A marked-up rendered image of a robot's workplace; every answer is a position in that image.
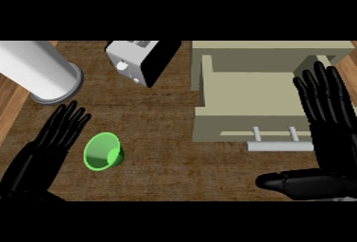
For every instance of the green cup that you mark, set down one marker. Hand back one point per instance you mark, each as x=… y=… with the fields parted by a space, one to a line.
x=101 y=152

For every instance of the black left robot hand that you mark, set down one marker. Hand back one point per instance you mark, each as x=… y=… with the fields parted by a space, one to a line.
x=45 y=148

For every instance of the beige cabinet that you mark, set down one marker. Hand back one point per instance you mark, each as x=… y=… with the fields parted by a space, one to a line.
x=272 y=48

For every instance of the beige open drawer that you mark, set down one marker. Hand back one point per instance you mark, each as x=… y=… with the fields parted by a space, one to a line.
x=251 y=100

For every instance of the white and black toaster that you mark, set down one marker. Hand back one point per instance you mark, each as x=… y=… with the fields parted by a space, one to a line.
x=139 y=61

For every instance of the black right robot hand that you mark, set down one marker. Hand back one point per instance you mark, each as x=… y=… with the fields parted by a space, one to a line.
x=332 y=148

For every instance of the white cylindrical appliance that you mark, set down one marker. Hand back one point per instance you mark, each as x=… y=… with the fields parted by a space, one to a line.
x=39 y=71

